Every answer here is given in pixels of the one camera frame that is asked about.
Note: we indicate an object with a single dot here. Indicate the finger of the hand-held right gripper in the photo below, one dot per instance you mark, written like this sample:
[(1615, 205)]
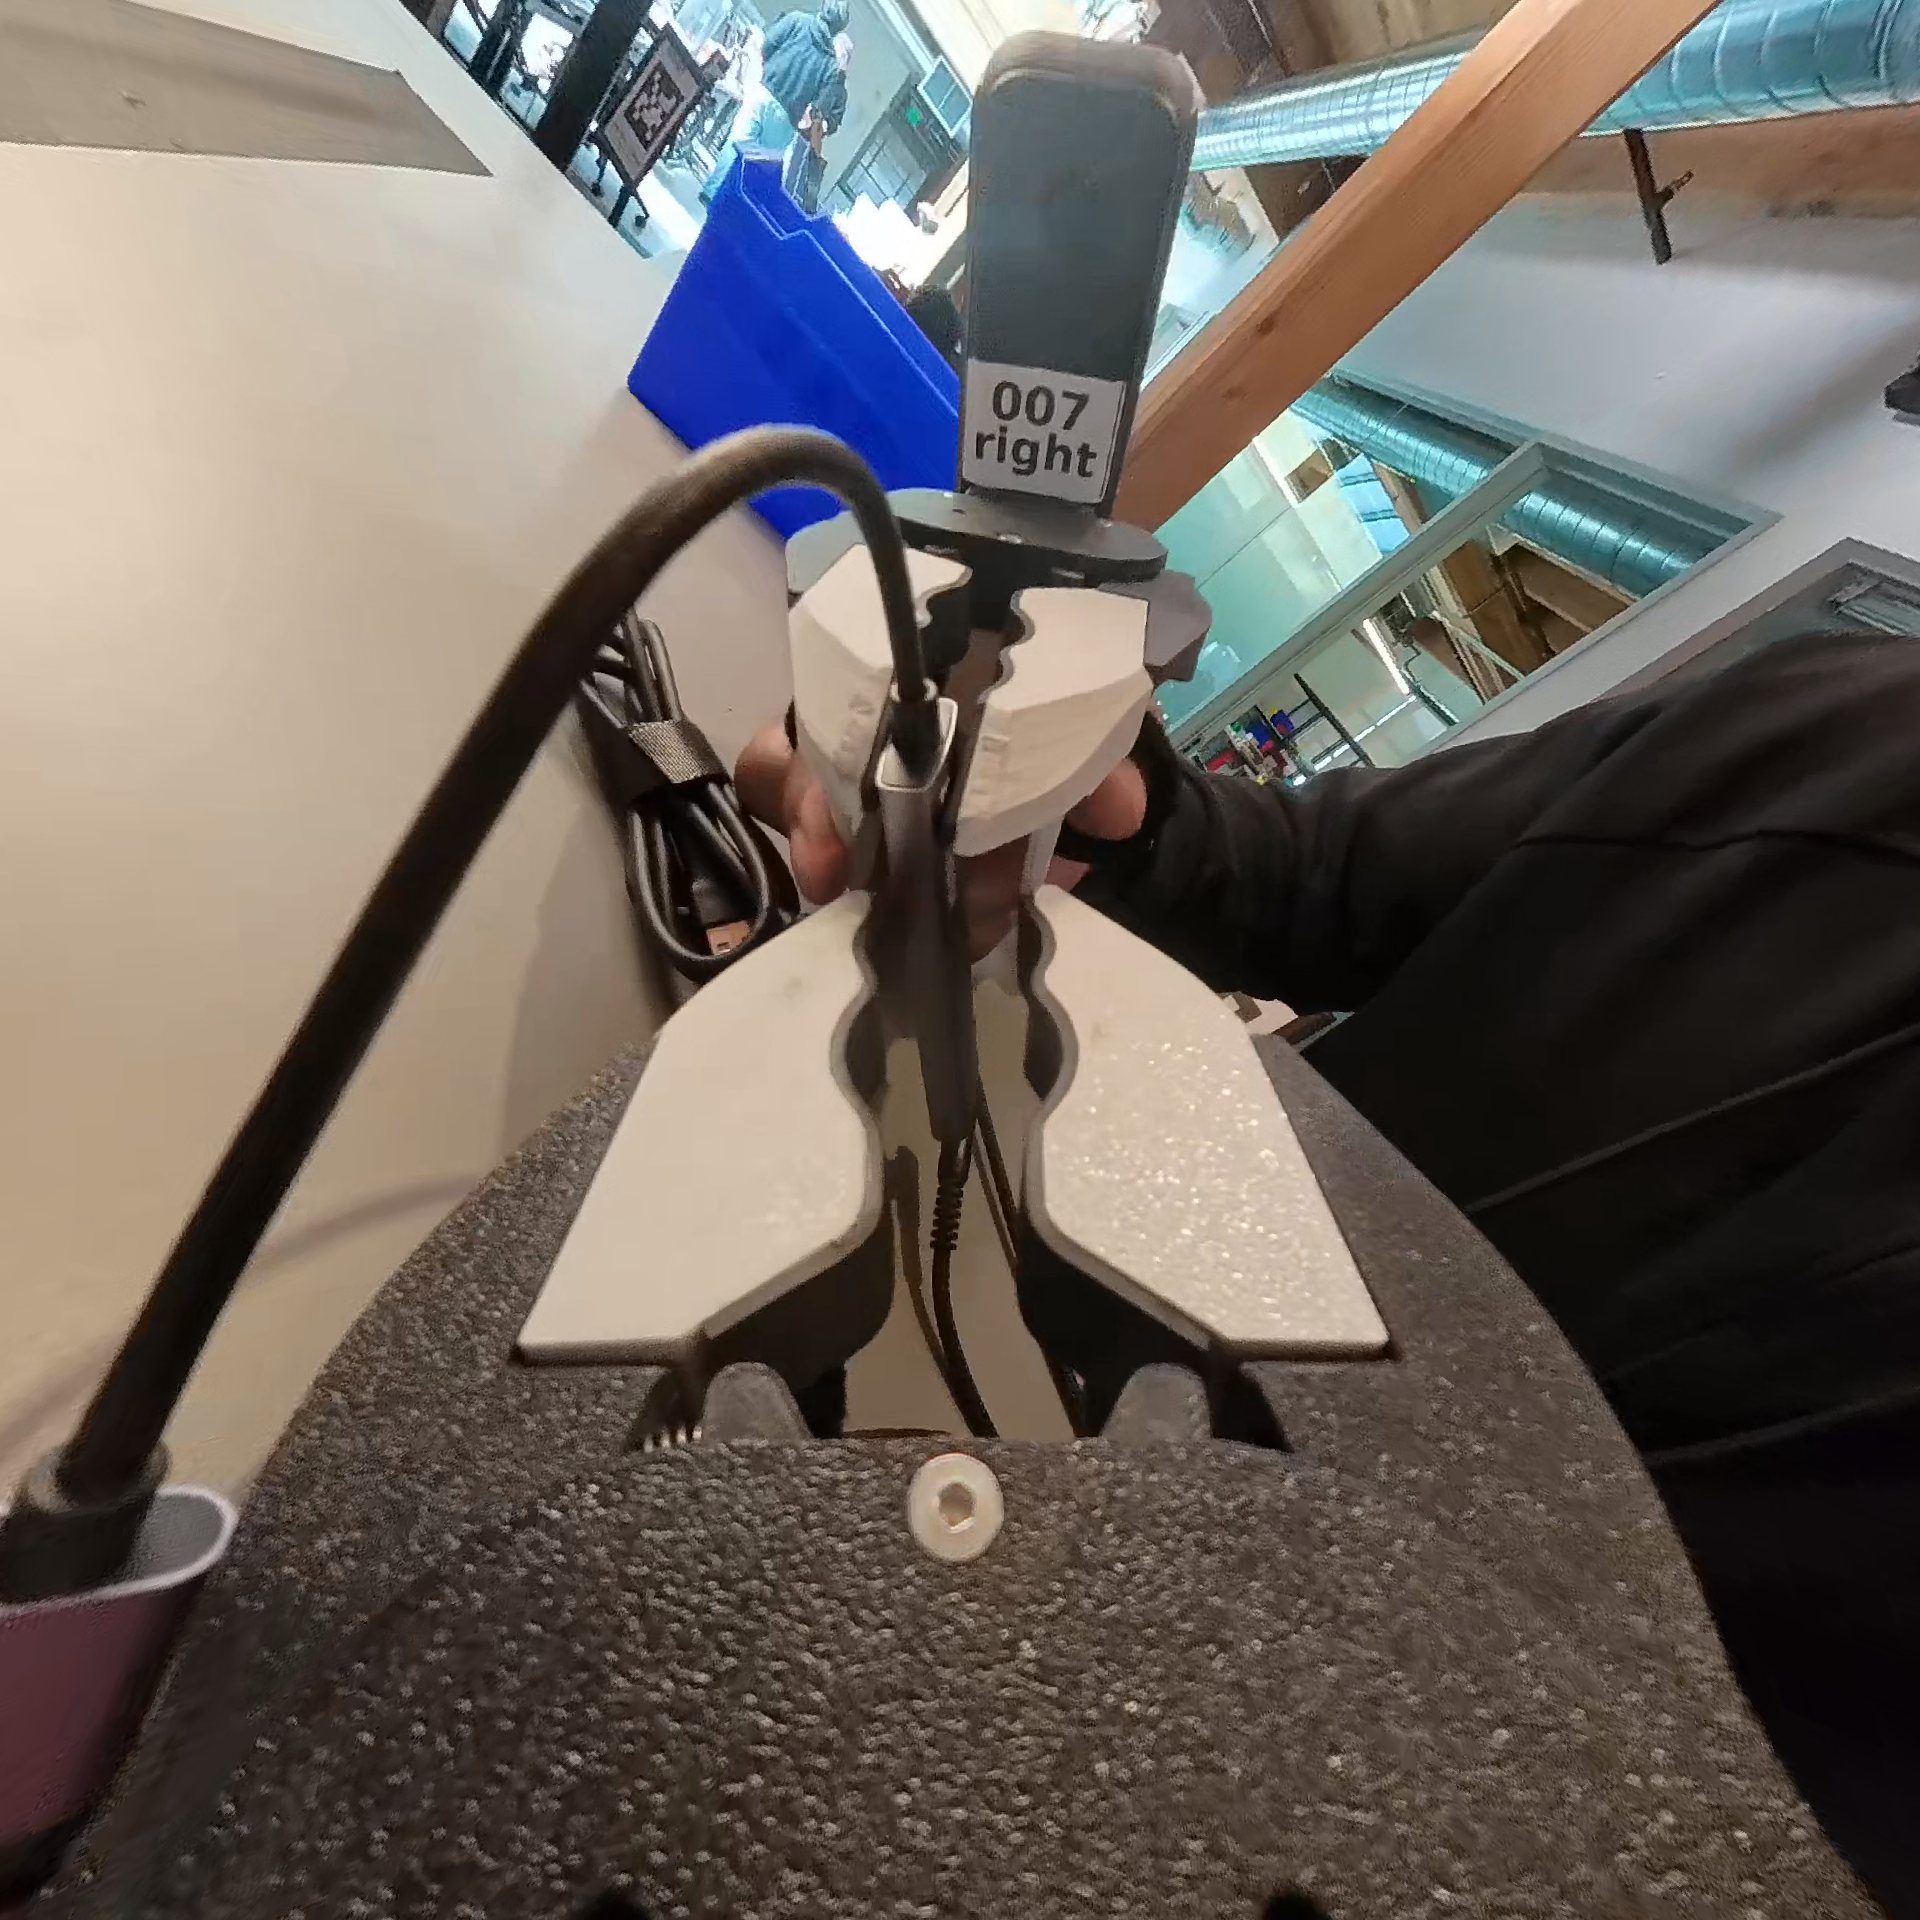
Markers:
[(847, 659), (1073, 691)]

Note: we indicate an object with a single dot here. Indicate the person's right hand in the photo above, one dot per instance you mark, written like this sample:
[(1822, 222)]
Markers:
[(796, 811)]

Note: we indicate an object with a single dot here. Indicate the teal ventilation duct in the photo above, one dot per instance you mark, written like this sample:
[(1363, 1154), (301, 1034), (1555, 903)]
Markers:
[(1724, 76), (1499, 480)]

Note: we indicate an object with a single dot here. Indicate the person's black jacket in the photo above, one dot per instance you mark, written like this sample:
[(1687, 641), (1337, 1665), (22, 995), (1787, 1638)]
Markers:
[(1800, 1499)]

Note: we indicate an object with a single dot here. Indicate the person's right forearm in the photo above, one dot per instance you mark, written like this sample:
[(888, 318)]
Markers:
[(1499, 840)]

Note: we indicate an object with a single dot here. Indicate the wooden support beam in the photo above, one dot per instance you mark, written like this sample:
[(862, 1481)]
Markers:
[(1425, 211)]

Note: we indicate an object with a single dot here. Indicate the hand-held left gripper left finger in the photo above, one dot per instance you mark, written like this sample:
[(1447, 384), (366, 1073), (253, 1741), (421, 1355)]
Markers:
[(705, 1185)]

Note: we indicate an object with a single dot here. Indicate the large blue plastic bin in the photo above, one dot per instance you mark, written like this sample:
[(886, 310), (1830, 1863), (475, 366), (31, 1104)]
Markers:
[(779, 331)]

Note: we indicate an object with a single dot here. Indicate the black-white patterned sign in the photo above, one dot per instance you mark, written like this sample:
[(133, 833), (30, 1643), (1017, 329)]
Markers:
[(648, 105)]

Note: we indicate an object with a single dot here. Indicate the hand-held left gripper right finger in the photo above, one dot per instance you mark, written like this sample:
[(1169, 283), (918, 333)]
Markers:
[(1200, 1185)]

